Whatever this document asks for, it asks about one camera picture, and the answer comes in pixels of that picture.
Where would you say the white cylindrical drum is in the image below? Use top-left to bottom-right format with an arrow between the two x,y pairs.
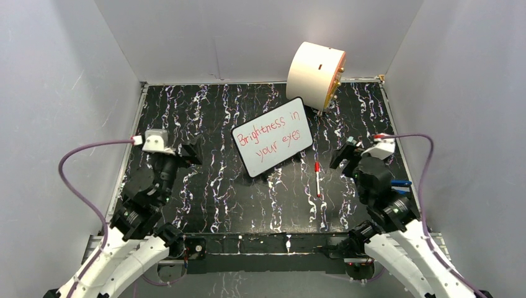
286,42 -> 346,114

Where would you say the light blue whiteboard eraser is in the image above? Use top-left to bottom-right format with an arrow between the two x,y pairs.
347,137 -> 363,148

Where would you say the red capped whiteboard marker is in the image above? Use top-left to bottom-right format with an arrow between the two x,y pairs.
314,161 -> 321,198

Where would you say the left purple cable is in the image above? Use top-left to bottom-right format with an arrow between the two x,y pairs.
58,138 -> 185,298

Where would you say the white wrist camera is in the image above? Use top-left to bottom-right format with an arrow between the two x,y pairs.
361,133 -> 396,160
142,129 -> 176,155

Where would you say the aluminium frame rail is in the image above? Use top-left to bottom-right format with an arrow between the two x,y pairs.
82,232 -> 452,265

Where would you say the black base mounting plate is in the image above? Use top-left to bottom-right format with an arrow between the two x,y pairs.
158,232 -> 377,279

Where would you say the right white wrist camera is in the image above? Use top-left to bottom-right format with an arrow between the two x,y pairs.
361,133 -> 396,160

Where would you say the white whiteboard black frame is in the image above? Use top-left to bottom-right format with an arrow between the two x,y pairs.
231,97 -> 313,178

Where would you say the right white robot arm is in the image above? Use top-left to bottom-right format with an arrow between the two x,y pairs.
329,134 -> 492,297

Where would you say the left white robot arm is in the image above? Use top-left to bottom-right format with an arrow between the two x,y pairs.
44,129 -> 203,297

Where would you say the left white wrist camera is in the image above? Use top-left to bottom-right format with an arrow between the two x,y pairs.
142,129 -> 176,155

